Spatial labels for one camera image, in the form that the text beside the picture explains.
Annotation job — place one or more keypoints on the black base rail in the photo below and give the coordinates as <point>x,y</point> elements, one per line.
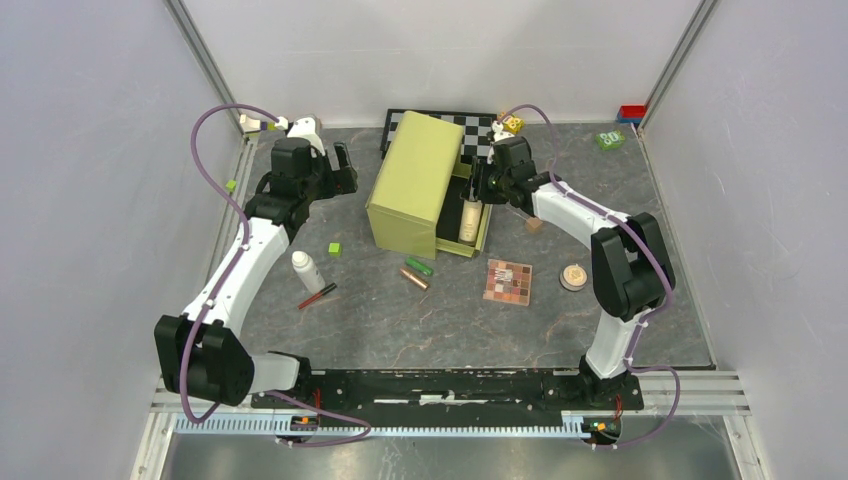
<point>462,401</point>

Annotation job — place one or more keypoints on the round powder jar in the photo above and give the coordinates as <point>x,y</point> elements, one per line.
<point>573,278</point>

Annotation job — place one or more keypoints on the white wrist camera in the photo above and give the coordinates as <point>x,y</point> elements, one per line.
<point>308,128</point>
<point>494,137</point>

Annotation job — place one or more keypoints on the yellow toy block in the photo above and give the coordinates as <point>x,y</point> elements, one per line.
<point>512,124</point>

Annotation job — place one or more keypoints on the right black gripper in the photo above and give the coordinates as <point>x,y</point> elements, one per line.
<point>482,171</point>

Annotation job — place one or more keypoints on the brown wooden cube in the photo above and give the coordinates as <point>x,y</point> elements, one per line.
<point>533,225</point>

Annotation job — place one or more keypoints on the white toy piece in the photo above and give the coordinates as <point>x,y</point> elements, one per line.
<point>250,125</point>

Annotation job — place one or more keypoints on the green makeup organizer box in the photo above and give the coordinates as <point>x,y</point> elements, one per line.
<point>415,204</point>

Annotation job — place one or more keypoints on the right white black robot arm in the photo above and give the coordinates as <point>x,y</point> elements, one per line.
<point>632,278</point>

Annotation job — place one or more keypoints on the red black pencil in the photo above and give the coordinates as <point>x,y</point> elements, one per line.
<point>317,296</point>

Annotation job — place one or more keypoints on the black white checkerboard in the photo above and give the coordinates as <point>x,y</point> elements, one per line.
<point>476,126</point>

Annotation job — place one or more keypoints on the green tube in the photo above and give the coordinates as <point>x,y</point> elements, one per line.
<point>419,266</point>

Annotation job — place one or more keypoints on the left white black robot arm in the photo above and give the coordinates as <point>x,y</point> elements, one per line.
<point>199,351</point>

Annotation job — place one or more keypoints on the beige foundation bottle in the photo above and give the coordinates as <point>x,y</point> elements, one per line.
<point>470,222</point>

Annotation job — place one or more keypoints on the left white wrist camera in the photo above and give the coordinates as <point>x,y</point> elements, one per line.
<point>308,128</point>

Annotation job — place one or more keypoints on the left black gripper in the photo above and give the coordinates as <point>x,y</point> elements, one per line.
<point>340,181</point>

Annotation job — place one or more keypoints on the green number block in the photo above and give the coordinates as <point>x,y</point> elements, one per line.
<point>610,140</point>

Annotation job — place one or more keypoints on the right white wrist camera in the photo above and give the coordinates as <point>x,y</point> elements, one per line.
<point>494,137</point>

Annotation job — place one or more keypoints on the small green cube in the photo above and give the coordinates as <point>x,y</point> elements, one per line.
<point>335,249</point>

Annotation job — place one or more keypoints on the red blue blocks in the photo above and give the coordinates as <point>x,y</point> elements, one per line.
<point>632,114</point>

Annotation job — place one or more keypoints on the white bottle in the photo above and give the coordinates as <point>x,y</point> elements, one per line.
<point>307,271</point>

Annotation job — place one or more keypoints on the eyeshadow palette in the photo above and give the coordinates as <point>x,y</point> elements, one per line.
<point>508,282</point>

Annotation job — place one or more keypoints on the copper lipstick tube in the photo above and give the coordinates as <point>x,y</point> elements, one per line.
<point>414,278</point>

